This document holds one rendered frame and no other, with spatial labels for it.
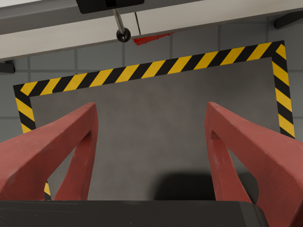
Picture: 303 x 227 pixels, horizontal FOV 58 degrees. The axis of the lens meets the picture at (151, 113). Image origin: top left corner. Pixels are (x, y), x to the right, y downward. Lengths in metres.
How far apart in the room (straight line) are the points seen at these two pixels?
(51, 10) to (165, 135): 0.93
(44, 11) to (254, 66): 1.02
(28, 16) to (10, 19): 0.02
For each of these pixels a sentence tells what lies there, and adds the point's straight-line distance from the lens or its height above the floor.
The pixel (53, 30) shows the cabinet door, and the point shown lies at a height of 0.61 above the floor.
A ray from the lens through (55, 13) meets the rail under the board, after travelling 0.34.
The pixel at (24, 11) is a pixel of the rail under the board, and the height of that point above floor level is 0.86.
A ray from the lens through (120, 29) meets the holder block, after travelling 0.25.
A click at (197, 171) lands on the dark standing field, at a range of 1.25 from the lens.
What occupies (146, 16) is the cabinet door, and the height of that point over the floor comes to 0.59.
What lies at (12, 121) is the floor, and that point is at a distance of 1.32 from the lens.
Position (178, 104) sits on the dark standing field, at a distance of 1.18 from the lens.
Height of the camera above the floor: 1.17
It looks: 84 degrees down
